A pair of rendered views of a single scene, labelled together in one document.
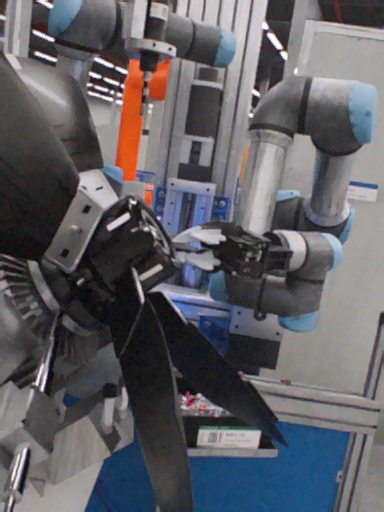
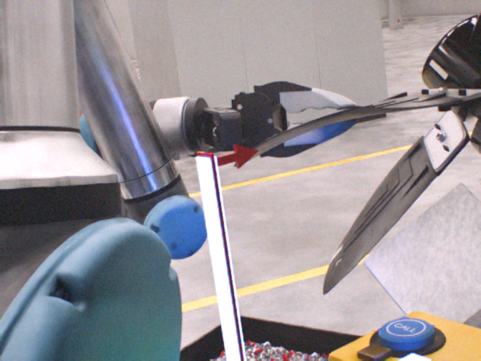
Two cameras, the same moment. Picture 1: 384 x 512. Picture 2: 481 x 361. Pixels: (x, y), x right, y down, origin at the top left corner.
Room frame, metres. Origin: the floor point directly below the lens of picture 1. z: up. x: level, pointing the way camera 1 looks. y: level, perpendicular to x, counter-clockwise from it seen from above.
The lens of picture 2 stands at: (1.54, 0.72, 1.34)
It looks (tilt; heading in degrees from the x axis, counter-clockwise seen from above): 13 degrees down; 234
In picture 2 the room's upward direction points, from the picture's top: 8 degrees counter-clockwise
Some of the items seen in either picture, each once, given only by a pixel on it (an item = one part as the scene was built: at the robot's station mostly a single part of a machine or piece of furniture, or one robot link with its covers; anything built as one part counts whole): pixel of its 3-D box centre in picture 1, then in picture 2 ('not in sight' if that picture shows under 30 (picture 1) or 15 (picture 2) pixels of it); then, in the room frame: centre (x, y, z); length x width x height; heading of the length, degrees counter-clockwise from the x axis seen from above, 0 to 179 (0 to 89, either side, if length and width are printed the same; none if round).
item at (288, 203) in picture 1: (277, 212); not in sight; (1.48, -0.21, 1.20); 0.13 x 0.12 x 0.14; 76
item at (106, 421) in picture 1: (107, 407); not in sight; (0.64, 0.08, 0.99); 0.02 x 0.02 x 0.06
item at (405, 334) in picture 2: not in sight; (406, 336); (1.13, 0.34, 1.08); 0.04 x 0.04 x 0.02
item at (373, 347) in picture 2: not in sight; (374, 353); (1.16, 0.34, 1.08); 0.02 x 0.02 x 0.01; 89
